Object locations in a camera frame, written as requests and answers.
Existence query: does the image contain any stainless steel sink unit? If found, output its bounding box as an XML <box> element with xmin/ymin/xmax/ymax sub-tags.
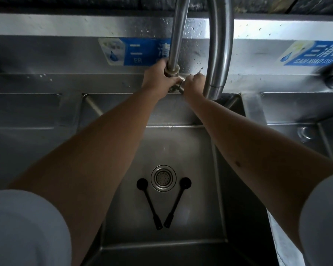
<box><xmin>0</xmin><ymin>12</ymin><xmax>333</xmax><ymax>266</ymax></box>

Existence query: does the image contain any black long-handled spoon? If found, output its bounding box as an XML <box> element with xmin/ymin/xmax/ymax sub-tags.
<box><xmin>136</xmin><ymin>178</ymin><xmax>164</xmax><ymax>231</ymax></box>
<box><xmin>163</xmin><ymin>177</ymin><xmax>192</xmax><ymax>229</ymax></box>

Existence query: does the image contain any person's left hand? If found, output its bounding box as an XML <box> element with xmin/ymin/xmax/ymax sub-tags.
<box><xmin>141</xmin><ymin>59</ymin><xmax>183</xmax><ymax>99</ymax></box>

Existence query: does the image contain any person's right forearm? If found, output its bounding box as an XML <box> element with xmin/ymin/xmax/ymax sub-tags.
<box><xmin>183</xmin><ymin>92</ymin><xmax>333</xmax><ymax>256</ymax></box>

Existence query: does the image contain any person's right hand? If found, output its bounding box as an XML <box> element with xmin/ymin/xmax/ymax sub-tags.
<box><xmin>183</xmin><ymin>73</ymin><xmax>208</xmax><ymax>99</ymax></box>

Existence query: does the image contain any person's left forearm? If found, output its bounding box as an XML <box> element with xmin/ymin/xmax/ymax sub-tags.
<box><xmin>6</xmin><ymin>85</ymin><xmax>163</xmax><ymax>266</ymax></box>

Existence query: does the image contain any white sleeve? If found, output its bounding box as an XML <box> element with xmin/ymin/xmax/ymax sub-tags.
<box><xmin>298</xmin><ymin>172</ymin><xmax>333</xmax><ymax>266</ymax></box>
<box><xmin>0</xmin><ymin>189</ymin><xmax>73</xmax><ymax>266</ymax></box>

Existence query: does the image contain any white right sleeve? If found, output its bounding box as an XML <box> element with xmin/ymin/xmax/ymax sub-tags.
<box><xmin>298</xmin><ymin>172</ymin><xmax>333</xmax><ymax>266</ymax></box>

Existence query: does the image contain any round metal drain strainer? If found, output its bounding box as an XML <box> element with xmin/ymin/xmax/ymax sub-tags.
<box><xmin>151</xmin><ymin>165</ymin><xmax>177</xmax><ymax>192</ymax></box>

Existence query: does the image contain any blue slanted label with droplet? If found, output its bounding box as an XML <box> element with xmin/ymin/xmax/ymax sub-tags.
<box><xmin>279</xmin><ymin>40</ymin><xmax>333</xmax><ymax>66</ymax></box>

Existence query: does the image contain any white left sleeve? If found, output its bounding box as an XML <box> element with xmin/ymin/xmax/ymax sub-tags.
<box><xmin>0</xmin><ymin>189</ymin><xmax>73</xmax><ymax>266</ymax></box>

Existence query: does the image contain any small round metal drain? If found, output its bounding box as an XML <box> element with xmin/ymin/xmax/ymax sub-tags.
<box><xmin>297</xmin><ymin>126</ymin><xmax>317</xmax><ymax>143</ymax></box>

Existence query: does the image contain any stainless steel gooseneck faucet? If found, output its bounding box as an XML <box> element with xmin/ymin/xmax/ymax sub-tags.
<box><xmin>164</xmin><ymin>0</ymin><xmax>235</xmax><ymax>101</ymax></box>

